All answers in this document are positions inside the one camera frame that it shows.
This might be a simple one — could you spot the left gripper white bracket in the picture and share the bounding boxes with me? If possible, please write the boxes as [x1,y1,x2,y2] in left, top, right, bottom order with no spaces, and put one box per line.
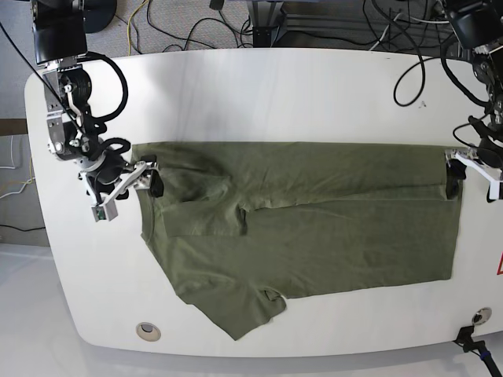
[445,148,502,199]

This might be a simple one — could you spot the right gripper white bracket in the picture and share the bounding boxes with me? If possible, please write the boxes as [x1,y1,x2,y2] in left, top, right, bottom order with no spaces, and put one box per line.
[76,155,164,205]

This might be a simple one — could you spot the olive green T-shirt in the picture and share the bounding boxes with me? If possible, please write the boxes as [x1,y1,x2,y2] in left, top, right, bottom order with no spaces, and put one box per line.
[132,142,464,340]

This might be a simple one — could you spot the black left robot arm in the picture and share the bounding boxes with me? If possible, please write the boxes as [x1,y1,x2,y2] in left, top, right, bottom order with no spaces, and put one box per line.
[441,1,502,203]

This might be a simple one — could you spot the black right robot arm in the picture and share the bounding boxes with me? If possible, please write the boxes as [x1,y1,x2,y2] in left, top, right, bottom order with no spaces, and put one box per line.
[31,1,164,210]

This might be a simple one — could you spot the red warning triangle sticker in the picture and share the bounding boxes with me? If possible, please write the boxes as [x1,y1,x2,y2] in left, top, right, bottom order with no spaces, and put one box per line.
[497,254,503,276]

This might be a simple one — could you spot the round black stand base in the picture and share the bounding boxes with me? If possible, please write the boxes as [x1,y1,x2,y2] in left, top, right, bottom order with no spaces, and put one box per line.
[83,0,117,34]

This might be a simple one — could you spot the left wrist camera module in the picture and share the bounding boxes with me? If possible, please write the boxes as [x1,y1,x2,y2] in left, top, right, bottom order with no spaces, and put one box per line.
[486,181,503,203]

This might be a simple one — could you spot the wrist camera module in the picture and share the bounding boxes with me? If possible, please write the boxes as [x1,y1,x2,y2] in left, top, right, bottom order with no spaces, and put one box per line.
[92,201,118,222]
[486,181,503,203]

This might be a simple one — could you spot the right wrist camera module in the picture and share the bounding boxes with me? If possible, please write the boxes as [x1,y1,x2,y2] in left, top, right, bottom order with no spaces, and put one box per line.
[92,201,118,222]

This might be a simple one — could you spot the right table cable grommet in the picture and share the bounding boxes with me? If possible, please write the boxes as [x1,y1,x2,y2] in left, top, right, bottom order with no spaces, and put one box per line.
[472,307,492,326]

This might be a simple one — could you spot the table cable grommet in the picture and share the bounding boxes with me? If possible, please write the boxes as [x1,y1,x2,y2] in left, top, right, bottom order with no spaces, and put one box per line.
[472,307,492,326]
[136,322,161,342]

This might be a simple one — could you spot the yellow floor cable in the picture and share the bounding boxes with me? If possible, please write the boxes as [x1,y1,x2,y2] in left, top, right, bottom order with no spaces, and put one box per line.
[126,0,150,57]

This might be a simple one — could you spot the left table cable grommet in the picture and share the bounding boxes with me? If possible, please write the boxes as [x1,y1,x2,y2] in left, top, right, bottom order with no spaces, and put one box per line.
[136,322,161,342]

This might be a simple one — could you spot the black aluminium frame post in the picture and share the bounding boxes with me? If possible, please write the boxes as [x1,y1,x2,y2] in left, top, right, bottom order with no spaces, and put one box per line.
[247,1,285,48]

